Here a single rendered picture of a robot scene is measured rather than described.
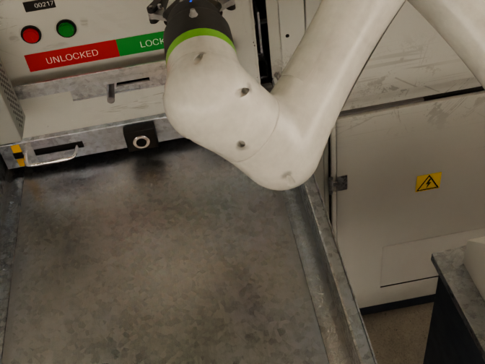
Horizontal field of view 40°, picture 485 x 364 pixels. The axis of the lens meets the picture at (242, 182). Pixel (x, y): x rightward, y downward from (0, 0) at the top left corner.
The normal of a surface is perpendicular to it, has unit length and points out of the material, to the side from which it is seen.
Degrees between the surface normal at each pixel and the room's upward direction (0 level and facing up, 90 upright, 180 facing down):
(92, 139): 90
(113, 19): 90
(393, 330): 0
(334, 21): 32
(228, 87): 45
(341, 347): 0
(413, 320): 0
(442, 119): 90
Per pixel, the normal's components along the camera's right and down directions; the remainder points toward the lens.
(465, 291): -0.11, -0.70
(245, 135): 0.36, 0.55
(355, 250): 0.15, 0.69
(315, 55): -0.33, -0.29
